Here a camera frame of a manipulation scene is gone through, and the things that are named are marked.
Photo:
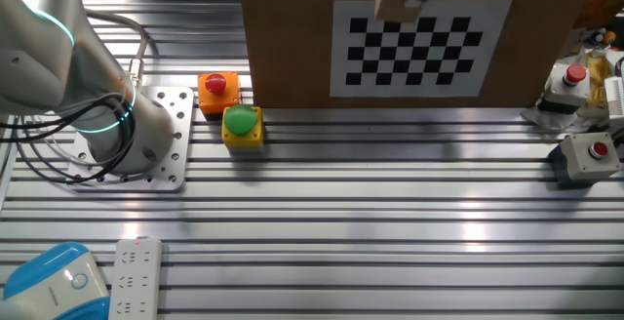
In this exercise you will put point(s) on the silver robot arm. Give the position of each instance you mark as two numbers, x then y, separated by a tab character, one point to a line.
44	56

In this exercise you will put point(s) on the white ribbed object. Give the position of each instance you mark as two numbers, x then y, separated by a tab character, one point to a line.
615	100

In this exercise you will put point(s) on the brown cardboard board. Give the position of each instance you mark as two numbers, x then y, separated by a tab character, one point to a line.
292	27

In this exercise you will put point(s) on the dark blue ball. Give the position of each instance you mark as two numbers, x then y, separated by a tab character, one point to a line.
596	37

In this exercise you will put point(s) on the white box large red button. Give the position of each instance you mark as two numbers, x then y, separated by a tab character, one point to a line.
568	88

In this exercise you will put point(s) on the clear plastic wrap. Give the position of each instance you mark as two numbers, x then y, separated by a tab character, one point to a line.
546	117

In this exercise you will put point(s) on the orange ball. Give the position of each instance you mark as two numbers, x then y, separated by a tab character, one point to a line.
610	37

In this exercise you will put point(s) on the yellow plastic bag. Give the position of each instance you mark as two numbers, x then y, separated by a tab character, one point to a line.
597	78

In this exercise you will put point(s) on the yellow box green button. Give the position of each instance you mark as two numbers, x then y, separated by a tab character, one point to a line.
241	120

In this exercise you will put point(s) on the orange box red button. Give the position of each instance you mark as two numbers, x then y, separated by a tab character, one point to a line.
219	98

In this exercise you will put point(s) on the grey box small red button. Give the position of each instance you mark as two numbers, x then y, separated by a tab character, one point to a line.
585	156

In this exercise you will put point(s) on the white power strip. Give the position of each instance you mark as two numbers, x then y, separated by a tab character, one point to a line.
135	281

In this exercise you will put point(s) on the blue and white device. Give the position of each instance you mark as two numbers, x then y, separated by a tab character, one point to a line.
49	281

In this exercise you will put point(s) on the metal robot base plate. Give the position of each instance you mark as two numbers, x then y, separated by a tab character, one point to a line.
170	164

